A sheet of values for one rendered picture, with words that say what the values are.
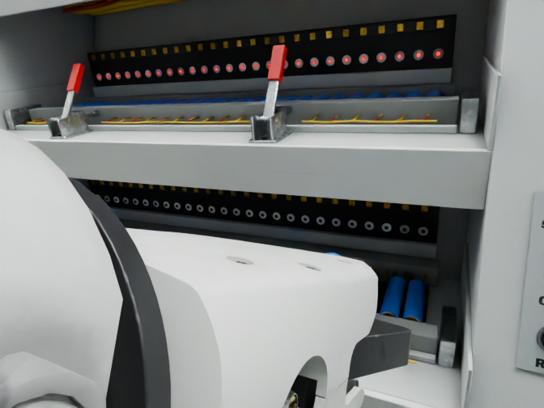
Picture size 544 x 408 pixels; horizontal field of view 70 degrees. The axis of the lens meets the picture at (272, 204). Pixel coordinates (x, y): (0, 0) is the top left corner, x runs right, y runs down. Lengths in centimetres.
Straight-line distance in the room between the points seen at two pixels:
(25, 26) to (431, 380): 68
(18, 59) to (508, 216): 64
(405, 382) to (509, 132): 21
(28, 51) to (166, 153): 36
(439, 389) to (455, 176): 17
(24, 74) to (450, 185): 60
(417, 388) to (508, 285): 11
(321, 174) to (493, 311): 16
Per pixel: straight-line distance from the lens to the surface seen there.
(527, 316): 33
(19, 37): 71
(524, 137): 31
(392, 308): 41
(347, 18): 56
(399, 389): 37
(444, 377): 38
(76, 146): 49
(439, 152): 31
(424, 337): 38
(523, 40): 32
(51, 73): 73
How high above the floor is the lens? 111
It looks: 5 degrees down
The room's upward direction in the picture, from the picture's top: 3 degrees clockwise
